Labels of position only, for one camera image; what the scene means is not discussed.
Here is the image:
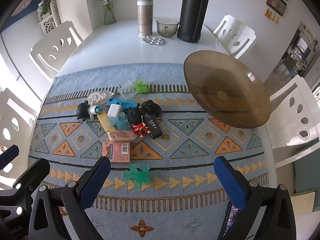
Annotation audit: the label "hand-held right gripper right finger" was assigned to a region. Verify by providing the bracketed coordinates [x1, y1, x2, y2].
[214, 156, 297, 240]

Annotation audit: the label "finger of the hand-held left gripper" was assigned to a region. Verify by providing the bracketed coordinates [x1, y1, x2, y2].
[0, 145, 20, 170]
[11, 158, 50, 198]

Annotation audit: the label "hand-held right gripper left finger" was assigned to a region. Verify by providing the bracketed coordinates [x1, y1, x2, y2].
[29, 156, 112, 240]

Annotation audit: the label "yellow rectangular bar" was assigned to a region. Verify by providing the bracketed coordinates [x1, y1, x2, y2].
[97, 114, 113, 133]

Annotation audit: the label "black spiky red figurine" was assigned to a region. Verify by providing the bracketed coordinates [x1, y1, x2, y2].
[127, 107, 152, 138]

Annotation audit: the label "round wooden tray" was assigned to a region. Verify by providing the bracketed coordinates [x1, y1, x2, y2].
[183, 51, 272, 129]

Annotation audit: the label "purple printed card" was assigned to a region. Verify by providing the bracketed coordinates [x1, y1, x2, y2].
[224, 202, 242, 233]

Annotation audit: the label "pink labelled packet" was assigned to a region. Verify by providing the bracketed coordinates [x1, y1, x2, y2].
[102, 141, 131, 163]

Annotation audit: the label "teal plastic flakes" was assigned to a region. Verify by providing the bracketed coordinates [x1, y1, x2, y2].
[122, 164, 152, 190]

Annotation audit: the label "white chair with oval holes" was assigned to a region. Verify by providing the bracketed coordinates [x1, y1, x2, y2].
[29, 21, 83, 80]
[0, 87, 38, 190]
[265, 75, 320, 167]
[214, 15, 257, 59]

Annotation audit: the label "pink oval case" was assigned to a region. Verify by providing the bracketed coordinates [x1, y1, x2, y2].
[108, 129, 137, 142]

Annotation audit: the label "blue patterned woven table mat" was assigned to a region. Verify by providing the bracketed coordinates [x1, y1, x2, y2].
[27, 62, 269, 240]

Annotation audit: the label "light blue plastic flakes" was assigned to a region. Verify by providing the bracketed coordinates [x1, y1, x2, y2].
[110, 112, 129, 130]

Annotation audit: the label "small white blue roller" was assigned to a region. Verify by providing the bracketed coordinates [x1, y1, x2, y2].
[86, 105, 104, 120]

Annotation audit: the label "white cube charger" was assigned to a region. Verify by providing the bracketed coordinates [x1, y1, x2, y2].
[107, 105, 123, 118]

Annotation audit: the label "black usb stick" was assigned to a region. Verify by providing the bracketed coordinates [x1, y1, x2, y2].
[140, 112, 163, 138]

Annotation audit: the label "blue usb device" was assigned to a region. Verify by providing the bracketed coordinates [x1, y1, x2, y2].
[106, 99, 140, 109]

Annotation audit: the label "clear correction tape dispenser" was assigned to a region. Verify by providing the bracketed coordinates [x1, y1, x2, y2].
[87, 91, 115, 107]

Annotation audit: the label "black claw toy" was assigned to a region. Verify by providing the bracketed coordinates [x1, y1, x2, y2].
[140, 100, 162, 120]

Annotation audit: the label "clear plastic piece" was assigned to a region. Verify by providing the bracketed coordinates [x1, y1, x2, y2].
[119, 80, 137, 102]

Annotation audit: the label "green plastic flake toy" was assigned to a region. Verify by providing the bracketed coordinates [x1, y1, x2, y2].
[132, 79, 150, 94]

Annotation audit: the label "white carved decorative shelf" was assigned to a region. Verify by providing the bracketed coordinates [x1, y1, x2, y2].
[37, 0, 62, 35]

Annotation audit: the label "silver pill blister pack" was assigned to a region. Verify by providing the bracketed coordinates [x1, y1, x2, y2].
[142, 36, 166, 46]

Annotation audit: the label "small grey glass bowl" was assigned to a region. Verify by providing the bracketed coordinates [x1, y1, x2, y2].
[156, 19, 180, 38]

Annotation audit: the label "clear glass vase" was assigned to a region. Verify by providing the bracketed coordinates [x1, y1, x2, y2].
[99, 0, 117, 25]

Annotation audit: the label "silver thermos flask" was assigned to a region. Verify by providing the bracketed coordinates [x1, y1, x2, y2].
[137, 0, 153, 38]

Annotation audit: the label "tall black thermos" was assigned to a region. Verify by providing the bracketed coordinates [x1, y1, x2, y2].
[177, 0, 213, 43]

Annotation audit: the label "blue pink wall painting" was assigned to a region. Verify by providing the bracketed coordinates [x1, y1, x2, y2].
[5, 0, 43, 28]

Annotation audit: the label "yellow wall hangings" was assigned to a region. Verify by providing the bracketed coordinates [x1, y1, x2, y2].
[265, 9, 280, 24]

